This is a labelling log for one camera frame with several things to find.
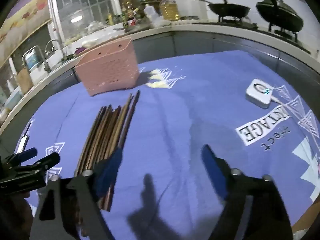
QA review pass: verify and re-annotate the light brown wooden chopstick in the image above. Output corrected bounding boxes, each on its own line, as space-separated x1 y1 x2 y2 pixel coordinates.
98 184 114 212

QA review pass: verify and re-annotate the dark wooden chopstick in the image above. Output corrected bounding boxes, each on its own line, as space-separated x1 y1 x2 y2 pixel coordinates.
118 90 140 149
87 104 115 170

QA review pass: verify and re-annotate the white plastic jug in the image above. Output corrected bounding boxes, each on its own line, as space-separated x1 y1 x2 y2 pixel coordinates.
144 4 159 23

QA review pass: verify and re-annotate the yellow cooking oil bottle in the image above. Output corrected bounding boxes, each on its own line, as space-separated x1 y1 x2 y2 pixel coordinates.
159 0 180 21

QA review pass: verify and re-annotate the purple printed tablecloth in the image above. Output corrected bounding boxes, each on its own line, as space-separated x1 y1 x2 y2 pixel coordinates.
15 50 320 240

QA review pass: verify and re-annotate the black wok with handle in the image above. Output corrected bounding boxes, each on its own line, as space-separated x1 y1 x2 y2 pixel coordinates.
193 0 250 22

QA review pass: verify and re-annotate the barred kitchen window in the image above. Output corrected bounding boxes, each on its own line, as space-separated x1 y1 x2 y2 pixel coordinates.
50 0 119 44

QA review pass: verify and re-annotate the pink plastic utensil basket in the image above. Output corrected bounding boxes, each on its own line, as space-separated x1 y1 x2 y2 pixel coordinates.
75 38 139 96

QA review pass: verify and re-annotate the chrome kitchen faucet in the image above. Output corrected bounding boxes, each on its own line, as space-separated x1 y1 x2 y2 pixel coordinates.
44 39 67 63

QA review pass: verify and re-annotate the black lidded wok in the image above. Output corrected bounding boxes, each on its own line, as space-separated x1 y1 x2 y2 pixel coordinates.
255 0 304 33

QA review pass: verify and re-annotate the wooden cutting board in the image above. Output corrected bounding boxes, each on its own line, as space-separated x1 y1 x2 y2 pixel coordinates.
16 67 34 95

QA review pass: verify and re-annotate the blue label detergent bottle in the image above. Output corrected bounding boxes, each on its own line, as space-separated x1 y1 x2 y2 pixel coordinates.
25 49 40 70

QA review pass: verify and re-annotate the smartphone with lit screen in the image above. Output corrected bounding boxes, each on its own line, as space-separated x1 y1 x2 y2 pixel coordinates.
16 135 29 154

